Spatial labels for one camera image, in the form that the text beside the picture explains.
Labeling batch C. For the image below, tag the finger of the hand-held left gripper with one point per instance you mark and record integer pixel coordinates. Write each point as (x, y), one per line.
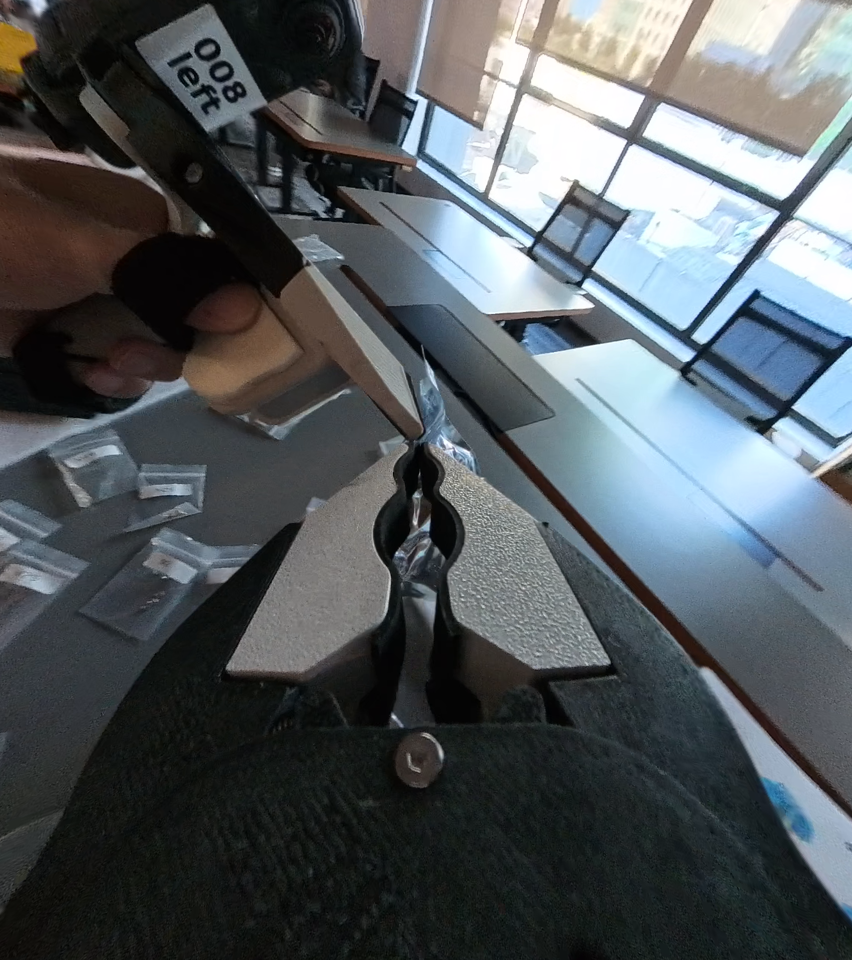
(351, 353)

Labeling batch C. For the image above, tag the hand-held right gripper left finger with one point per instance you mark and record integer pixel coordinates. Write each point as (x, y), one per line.
(321, 593)

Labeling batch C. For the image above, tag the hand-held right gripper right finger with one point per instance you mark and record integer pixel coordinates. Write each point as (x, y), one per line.
(523, 593)

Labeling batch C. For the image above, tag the dark parts bag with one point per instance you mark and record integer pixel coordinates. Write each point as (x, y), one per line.
(433, 420)

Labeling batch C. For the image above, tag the wooden desk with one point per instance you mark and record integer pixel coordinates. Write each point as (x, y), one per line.
(336, 128)

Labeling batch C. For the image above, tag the dark grey desk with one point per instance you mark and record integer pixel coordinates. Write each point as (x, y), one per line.
(621, 495)
(51, 705)

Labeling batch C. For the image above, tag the light grey desk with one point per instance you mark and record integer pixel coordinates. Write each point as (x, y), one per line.
(741, 480)
(471, 255)

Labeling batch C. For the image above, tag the person's left hand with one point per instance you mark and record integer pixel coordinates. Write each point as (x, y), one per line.
(21, 240)

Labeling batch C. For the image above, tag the scattered small clear zip bags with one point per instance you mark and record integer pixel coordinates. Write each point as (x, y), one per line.
(141, 578)

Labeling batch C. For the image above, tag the black office chair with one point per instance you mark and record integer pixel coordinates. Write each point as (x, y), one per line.
(576, 233)
(771, 353)

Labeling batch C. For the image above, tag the printed instruction manual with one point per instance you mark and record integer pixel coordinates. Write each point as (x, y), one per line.
(831, 855)

